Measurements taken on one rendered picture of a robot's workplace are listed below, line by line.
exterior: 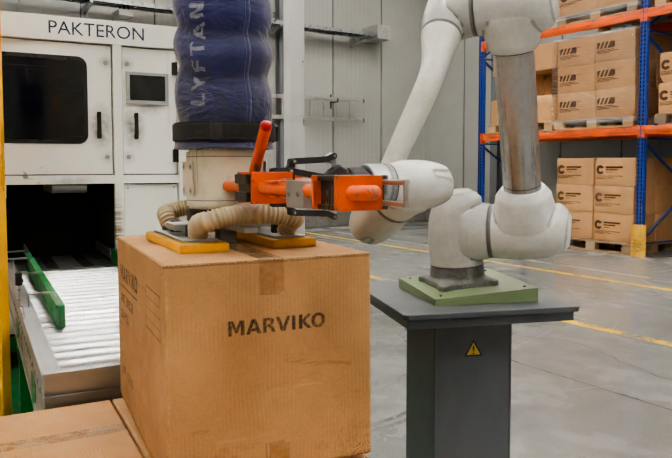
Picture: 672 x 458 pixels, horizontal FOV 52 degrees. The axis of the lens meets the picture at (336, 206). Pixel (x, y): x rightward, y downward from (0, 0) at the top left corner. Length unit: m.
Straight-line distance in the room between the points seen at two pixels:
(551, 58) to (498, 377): 8.37
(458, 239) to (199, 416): 0.96
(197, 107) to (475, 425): 1.18
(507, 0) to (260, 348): 1.00
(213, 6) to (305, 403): 0.81
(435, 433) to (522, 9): 1.14
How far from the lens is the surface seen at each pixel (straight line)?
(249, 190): 1.28
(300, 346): 1.32
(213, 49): 1.47
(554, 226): 1.92
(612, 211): 9.51
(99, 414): 1.77
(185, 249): 1.36
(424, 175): 1.42
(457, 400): 2.02
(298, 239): 1.44
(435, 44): 1.70
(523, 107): 1.83
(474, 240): 1.95
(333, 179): 0.96
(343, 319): 1.34
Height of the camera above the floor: 1.13
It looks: 3 degrees down
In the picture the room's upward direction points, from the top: straight up
